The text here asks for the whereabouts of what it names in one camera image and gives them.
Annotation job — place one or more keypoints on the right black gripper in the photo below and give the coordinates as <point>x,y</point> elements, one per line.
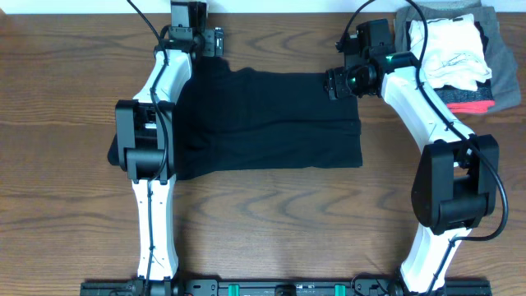
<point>337,88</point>

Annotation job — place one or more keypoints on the white folded garment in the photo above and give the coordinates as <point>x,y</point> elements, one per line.
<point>452,50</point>

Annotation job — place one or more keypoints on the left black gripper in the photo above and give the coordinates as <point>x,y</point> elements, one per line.
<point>214,42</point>

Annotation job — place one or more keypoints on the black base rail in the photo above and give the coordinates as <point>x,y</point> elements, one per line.
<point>361,286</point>

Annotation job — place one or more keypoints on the black garment with red hem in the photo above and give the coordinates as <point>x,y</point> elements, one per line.
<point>466,101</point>

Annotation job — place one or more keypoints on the grey folded garment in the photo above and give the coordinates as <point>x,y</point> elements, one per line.
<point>504,83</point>

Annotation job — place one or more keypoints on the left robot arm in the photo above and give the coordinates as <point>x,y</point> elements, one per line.
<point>145,143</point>

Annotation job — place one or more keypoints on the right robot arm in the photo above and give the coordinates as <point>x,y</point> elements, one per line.
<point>457,182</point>

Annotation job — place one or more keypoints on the black t-shirt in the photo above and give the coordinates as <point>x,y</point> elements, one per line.
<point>246,119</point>

